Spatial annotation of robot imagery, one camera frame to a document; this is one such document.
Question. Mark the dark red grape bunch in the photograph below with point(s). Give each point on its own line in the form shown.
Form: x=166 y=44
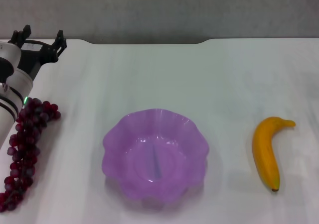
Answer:
x=25 y=144

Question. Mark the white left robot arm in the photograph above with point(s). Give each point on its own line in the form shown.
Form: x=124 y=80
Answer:
x=15 y=89

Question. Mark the purple scalloped plastic bowl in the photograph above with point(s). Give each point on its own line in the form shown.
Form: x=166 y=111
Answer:
x=154 y=159

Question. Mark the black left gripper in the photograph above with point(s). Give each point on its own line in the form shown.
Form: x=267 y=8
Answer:
x=35 y=56

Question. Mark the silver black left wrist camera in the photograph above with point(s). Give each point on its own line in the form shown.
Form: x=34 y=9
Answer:
x=7 y=52

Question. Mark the yellow banana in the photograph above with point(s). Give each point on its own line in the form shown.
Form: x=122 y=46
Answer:
x=265 y=149

